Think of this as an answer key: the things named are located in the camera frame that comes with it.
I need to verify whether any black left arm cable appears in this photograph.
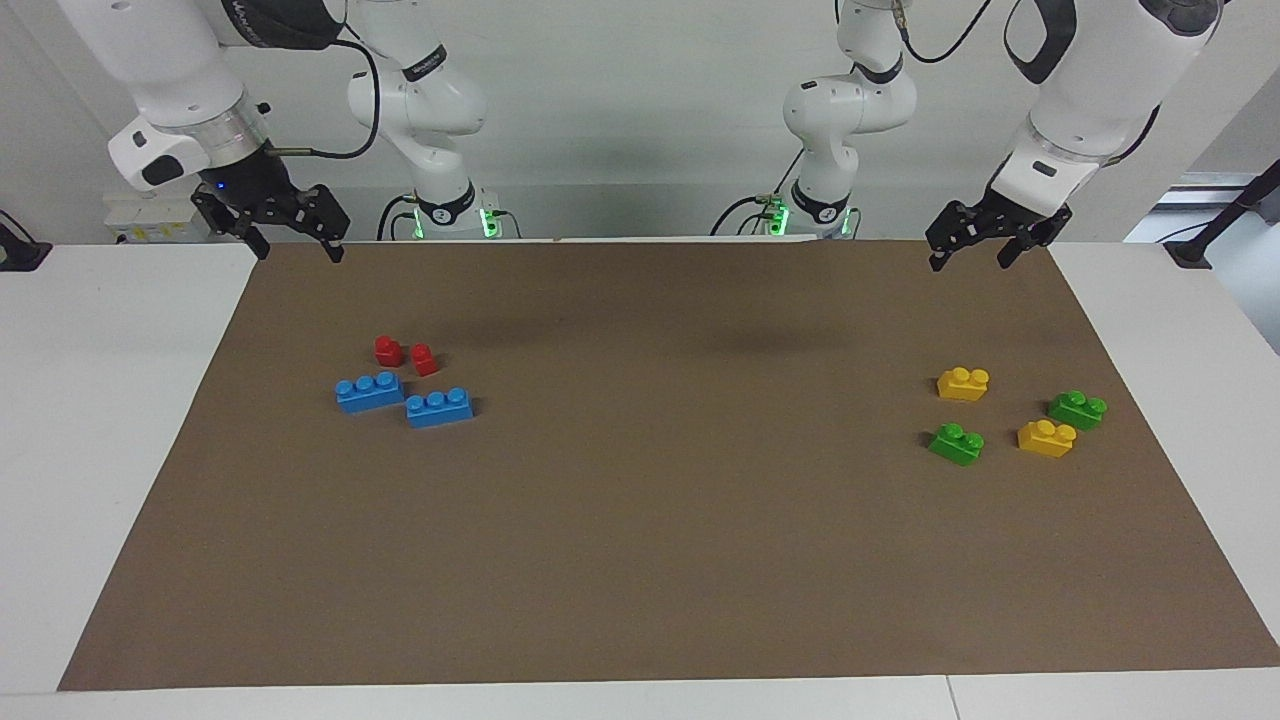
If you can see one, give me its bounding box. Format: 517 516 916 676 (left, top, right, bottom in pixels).
895 0 1161 166

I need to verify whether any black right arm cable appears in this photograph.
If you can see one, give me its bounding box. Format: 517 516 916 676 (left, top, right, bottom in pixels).
265 35 382 161

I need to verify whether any blue three-stud toy brick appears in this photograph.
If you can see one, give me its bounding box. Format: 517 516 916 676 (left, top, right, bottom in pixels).
405 387 475 430
335 371 407 414

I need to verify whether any black table clamp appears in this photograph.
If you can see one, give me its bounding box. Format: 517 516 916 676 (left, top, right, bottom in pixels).
0 210 53 273

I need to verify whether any yellow two-stud toy brick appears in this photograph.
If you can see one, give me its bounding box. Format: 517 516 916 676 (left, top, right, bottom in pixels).
937 367 991 403
1017 419 1078 459

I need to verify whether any brown table mat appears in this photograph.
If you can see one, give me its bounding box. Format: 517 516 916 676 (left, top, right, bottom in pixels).
58 238 1280 693

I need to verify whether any black clamped stand pole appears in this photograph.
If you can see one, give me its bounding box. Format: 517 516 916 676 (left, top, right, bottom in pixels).
1165 160 1280 269

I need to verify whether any black left base cable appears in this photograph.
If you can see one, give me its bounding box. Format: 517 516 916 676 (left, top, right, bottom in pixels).
710 150 807 238

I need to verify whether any black base cable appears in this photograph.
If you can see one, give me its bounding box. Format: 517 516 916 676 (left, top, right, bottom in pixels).
376 195 421 241
710 150 807 238

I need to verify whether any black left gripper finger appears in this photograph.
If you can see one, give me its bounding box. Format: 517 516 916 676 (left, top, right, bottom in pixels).
925 202 988 273
997 228 1048 270

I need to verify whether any green two-stud toy brick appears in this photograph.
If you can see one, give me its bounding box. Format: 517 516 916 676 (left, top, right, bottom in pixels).
1048 390 1108 432
927 423 985 467

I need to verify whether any black right base cable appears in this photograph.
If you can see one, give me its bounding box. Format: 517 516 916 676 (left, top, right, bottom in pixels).
376 195 421 241

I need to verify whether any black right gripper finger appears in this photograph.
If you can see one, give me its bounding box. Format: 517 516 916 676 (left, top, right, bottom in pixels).
191 190 272 262
290 185 351 264

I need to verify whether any white wall power box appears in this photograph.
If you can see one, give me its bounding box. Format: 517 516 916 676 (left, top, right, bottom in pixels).
103 195 216 245

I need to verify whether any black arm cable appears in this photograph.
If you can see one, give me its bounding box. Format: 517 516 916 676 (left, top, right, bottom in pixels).
265 35 382 161
895 0 1161 166

